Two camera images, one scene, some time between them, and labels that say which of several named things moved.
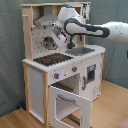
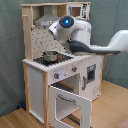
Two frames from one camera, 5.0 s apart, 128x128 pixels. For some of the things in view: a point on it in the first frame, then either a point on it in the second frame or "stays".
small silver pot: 49,43 → 50,56
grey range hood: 47,18 stays
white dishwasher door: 91,77 stays
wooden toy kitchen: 60,82 stays
